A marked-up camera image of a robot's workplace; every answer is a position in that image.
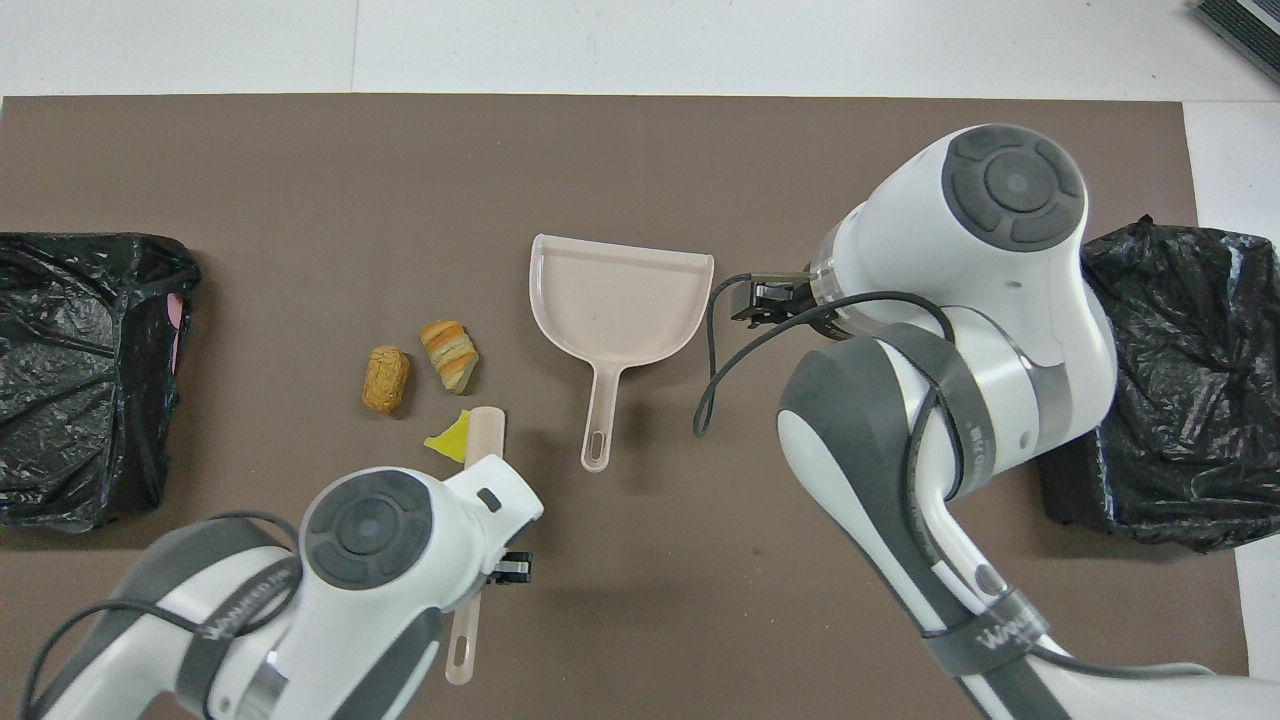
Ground dark ribbed grille object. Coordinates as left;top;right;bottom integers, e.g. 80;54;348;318
1190;0;1280;86

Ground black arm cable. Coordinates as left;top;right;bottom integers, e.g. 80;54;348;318
20;512;301;720
693;270;1241;681

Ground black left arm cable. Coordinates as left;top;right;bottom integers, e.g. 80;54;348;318
20;512;301;720

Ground brown table mat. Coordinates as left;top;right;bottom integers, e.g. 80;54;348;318
0;95;1253;720

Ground pink bin with black bag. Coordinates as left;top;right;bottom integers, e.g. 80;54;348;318
0;232;203;533

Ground beige brush black bristles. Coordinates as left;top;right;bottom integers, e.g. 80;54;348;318
445;405;507;687

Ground large striped bread piece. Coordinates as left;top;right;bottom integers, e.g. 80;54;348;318
419;320;480;393

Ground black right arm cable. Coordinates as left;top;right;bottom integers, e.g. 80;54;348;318
693;270;1241;681

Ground brown oval bread roll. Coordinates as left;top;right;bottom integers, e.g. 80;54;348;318
362;346;411;415

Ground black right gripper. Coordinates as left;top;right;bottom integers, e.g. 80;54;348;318
733;283;816;329

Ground beige plastic dustpan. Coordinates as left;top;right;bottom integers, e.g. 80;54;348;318
529;234;716;473

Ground black bag lined bin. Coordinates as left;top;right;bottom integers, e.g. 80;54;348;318
1040;215;1280;553

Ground small yellow sponge wedge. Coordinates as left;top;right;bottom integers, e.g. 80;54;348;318
423;409;471;464

